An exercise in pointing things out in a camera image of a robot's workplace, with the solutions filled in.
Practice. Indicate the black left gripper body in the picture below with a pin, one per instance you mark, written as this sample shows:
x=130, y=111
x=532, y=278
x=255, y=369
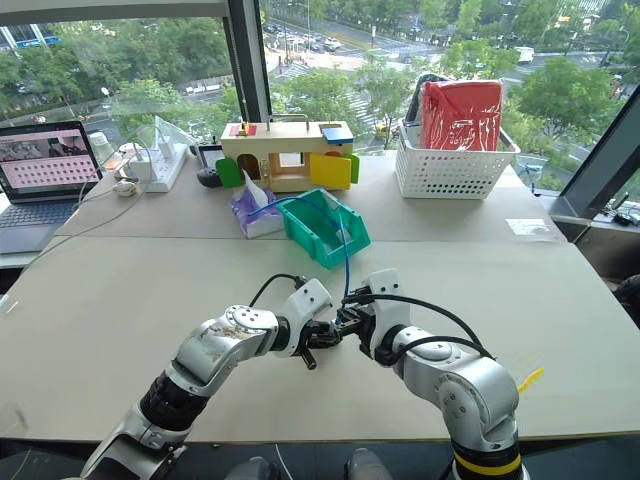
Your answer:
x=316, y=336

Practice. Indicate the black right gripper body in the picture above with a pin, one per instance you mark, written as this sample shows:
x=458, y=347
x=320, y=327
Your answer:
x=362, y=325

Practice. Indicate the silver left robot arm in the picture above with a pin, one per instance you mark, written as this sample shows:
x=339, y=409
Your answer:
x=215, y=345

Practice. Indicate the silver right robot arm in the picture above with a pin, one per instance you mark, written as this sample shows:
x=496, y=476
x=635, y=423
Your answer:
x=465, y=390

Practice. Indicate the green plastic bin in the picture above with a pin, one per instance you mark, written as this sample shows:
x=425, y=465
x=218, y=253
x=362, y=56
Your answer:
x=320, y=225

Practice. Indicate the white plug adapter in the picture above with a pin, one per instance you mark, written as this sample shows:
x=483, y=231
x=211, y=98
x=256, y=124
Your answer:
x=166, y=145

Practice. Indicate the purple tissue pack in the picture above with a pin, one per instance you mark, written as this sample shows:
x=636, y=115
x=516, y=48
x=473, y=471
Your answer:
x=255, y=210

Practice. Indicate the white perforated basket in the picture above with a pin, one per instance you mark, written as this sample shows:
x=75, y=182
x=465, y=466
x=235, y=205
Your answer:
x=450, y=172

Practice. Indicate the wooden toy box coloured doors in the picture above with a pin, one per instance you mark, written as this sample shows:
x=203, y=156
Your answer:
x=280, y=145

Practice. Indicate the yellow tape strip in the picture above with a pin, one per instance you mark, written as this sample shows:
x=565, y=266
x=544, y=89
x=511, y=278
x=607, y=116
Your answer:
x=531, y=380

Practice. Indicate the black computer mouse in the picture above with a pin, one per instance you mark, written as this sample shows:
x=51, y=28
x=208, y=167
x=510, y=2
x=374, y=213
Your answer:
x=206, y=178

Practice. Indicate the black bag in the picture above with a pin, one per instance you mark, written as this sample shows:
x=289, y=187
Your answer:
x=414, y=102

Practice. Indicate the black screen device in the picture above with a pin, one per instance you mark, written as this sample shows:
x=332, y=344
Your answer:
x=210, y=156

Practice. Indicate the red plastic-wrapped package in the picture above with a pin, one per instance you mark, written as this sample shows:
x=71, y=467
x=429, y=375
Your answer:
x=462, y=115

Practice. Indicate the white power strip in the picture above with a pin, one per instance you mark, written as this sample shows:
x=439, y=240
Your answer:
x=165, y=172

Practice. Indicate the small white case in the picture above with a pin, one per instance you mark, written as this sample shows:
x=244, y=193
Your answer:
x=124, y=188

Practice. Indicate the white charger block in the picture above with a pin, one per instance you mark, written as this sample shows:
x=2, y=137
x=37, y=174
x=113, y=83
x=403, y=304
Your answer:
x=141, y=167

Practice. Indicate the clear acrylic stand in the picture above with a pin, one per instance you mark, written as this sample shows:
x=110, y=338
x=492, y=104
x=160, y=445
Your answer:
x=167, y=131

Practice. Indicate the black round object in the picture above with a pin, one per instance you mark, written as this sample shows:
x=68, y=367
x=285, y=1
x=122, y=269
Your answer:
x=629, y=300

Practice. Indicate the small black gadgets on sill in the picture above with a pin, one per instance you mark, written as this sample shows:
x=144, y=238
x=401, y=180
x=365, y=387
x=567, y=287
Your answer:
x=620, y=214

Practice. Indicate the dark slanted window beam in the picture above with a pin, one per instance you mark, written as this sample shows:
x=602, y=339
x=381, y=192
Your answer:
x=605, y=160

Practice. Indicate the clear plastic cup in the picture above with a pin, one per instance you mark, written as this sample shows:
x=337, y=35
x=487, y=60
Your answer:
x=102, y=147

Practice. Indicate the grey laptop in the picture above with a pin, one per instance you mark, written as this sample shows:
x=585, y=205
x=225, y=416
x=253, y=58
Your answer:
x=45, y=165

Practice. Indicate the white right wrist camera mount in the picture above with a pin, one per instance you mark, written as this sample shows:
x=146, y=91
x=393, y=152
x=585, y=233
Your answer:
x=387, y=300

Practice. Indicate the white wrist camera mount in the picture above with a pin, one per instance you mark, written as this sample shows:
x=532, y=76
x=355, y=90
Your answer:
x=387, y=300
x=307, y=302

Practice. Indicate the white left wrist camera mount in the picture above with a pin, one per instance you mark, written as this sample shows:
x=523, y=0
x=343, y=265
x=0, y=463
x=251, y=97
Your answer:
x=307, y=302

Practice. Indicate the dark window frame post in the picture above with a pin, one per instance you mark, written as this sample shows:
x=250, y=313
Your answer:
x=247, y=65

